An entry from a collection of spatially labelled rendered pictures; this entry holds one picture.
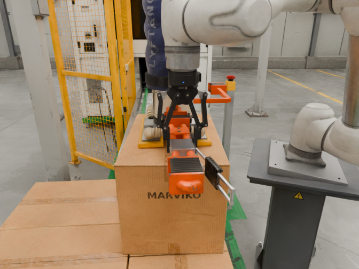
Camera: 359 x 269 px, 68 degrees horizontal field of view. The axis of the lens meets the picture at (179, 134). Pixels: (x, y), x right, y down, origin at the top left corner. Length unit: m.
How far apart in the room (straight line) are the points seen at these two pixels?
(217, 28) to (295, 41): 10.71
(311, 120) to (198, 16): 0.91
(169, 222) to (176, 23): 0.71
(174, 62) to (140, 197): 0.53
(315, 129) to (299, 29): 10.00
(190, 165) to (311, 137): 0.86
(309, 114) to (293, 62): 9.81
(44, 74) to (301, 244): 2.11
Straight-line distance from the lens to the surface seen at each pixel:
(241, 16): 0.51
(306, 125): 1.36
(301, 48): 11.34
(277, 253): 1.70
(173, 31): 0.65
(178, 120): 0.87
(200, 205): 1.01
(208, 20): 0.54
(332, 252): 2.18
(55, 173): 2.67
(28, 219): 1.50
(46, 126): 2.50
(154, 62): 1.05
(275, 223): 1.57
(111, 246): 1.22
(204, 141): 1.05
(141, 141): 1.06
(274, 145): 1.52
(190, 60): 0.67
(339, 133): 1.25
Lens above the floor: 1.38
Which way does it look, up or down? 22 degrees down
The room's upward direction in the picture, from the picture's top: straight up
